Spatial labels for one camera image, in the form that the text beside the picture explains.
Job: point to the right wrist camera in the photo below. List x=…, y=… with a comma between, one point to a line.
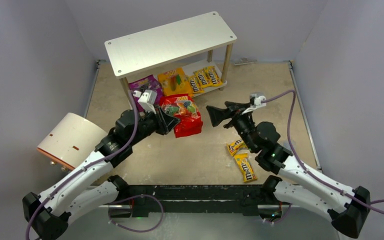
x=257, y=100

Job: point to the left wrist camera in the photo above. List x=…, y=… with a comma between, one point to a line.
x=146, y=100

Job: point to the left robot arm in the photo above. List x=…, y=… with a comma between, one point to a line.
x=52, y=211

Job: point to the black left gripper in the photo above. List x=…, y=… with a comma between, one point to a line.
x=158, y=118

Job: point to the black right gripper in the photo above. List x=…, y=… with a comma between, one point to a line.
x=231, y=114

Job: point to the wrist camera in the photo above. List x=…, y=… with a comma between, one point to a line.
x=257, y=100
x=146, y=100

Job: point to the yellow m&m's bag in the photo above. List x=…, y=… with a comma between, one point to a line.
x=213, y=76
x=245, y=167
x=204, y=80
x=234, y=147
x=195, y=86

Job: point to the red assorted gummy bag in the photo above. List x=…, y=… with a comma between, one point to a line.
x=183, y=107

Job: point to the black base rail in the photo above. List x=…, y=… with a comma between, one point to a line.
x=247, y=200

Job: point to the orange mango gummy bag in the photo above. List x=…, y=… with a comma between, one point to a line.
x=175, y=82

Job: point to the purple grape gummy bag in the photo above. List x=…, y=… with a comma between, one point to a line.
x=147, y=83

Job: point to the clear plastic cup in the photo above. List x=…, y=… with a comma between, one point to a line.
x=286, y=144

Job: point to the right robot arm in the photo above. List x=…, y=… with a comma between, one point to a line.
x=293, y=181

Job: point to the white cylinder container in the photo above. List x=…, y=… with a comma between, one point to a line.
x=71, y=141

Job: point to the white two-tier shelf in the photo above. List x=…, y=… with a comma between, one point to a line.
x=155, y=47

